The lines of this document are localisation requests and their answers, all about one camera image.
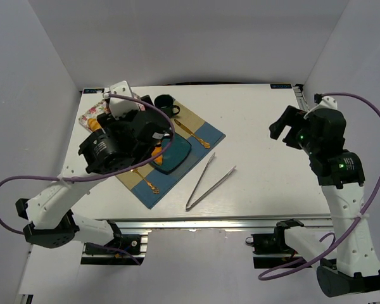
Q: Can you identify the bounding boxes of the aluminium table frame rail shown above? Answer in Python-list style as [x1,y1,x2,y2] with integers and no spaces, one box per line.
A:
[94,218,333,231]

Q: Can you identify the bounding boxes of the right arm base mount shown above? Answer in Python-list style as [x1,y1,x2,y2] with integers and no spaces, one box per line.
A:
[245,219,306,269]

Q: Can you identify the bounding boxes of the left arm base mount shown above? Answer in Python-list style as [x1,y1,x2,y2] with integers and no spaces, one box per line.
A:
[81,221,144,266]

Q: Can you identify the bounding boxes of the gold knife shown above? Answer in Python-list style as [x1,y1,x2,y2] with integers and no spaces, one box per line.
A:
[174,119,210,149]

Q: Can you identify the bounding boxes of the gold fork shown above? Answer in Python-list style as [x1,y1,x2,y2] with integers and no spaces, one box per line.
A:
[131,168,160,194]

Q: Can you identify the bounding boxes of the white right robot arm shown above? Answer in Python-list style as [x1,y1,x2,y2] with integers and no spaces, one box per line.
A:
[269,93,380,298]

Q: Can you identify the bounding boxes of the metal tongs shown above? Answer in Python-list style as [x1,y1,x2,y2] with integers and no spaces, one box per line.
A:
[184,153,237,212]

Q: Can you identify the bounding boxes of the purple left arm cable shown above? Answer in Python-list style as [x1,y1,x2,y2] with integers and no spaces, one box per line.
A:
[0,92,175,265]

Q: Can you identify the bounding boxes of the orange croissant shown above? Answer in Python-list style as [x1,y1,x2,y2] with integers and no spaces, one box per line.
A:
[151,141,163,165]
[87,118,102,132]

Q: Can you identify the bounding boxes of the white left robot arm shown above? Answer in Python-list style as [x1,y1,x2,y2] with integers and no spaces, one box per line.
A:
[16,81,174,248]

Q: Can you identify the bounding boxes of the floral tray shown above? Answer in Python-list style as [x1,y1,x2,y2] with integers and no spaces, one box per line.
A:
[79,98,145,132]

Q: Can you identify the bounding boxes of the dark green mug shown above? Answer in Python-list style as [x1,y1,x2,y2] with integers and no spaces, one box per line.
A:
[154,94,181,118]

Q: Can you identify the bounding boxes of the blue beige checked placemat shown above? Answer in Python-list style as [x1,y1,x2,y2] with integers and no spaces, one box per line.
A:
[117,101,225,209]

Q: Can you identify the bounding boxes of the teal square plate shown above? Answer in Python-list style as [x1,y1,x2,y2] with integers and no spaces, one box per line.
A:
[150,134,192,175]

